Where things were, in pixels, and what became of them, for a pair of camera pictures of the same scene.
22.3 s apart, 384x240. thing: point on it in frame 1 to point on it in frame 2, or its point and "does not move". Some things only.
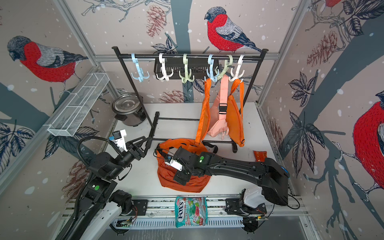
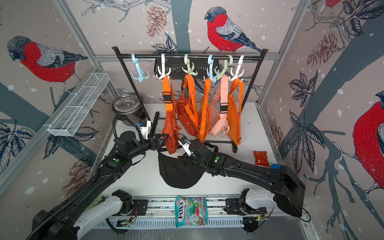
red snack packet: x=260 y=156 does not move
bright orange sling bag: x=234 y=117 does not move
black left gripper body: x=136 y=155 to x=153 y=146
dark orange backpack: x=167 y=172 to x=187 y=117
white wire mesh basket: x=66 y=121 does not move
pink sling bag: x=218 y=125 does not move
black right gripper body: x=183 y=175 to x=191 y=160
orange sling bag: x=205 y=114 does not move
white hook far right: x=237 y=76 does not move
